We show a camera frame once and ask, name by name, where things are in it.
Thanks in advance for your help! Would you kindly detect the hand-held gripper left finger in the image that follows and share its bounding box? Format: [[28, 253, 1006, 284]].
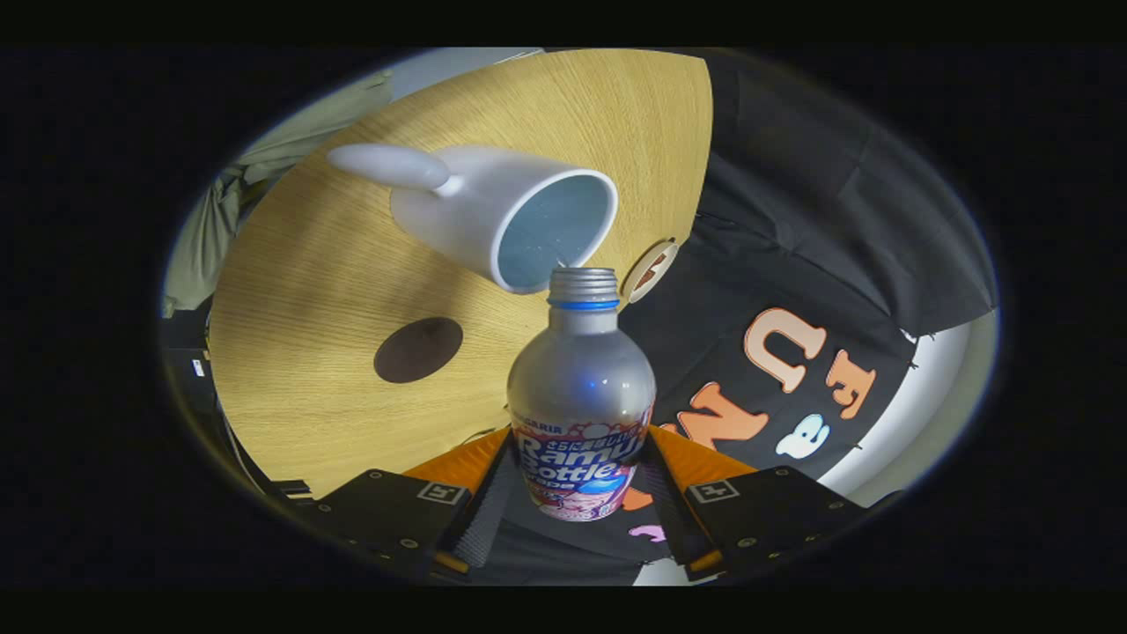
[[308, 427, 520, 579]]

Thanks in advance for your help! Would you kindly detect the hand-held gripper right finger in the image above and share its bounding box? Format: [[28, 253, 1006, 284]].
[[636, 424, 868, 579]]

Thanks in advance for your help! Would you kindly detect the dark round coaster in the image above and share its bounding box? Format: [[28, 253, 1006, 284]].
[[373, 317, 464, 384]]

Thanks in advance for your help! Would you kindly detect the silver juice bottle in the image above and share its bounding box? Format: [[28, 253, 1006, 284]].
[[507, 267, 658, 522]]

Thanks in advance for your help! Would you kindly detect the white cup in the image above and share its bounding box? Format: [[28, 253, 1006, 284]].
[[328, 144, 619, 295]]

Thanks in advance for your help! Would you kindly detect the wooden table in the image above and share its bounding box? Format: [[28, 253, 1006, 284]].
[[209, 48, 714, 500]]

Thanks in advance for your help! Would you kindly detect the round white plate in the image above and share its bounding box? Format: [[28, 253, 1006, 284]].
[[621, 238, 681, 305]]

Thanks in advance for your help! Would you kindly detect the olive green clothing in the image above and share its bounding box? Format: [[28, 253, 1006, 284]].
[[163, 70, 394, 318]]

